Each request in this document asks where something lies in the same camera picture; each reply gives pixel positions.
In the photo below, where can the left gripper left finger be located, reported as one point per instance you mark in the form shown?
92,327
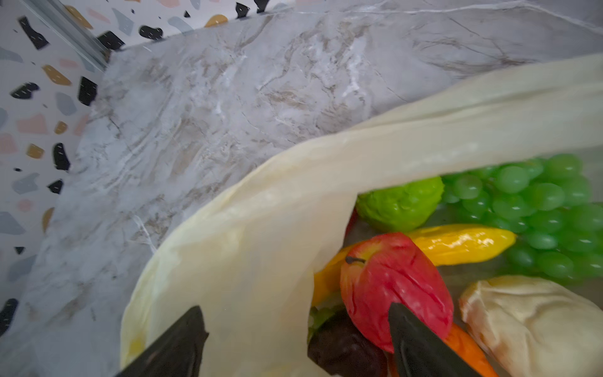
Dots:
177,352

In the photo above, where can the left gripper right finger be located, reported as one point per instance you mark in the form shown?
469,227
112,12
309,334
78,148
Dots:
420,352

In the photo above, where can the red apple toy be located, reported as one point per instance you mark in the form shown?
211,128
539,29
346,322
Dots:
389,269

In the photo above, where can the cream plastic bag orange print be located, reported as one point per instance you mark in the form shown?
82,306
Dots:
246,259

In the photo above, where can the orange fruit toy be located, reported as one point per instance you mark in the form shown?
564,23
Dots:
460,343

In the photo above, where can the yellow banana toy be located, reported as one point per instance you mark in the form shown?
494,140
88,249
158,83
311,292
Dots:
444,245

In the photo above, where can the beige bun toy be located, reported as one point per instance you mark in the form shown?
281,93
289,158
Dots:
534,327

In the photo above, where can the lime green bumpy fruit toy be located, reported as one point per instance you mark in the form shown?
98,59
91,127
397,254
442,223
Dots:
401,208

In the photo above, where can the green grapes bunch toy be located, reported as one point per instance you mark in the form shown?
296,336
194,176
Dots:
546,202

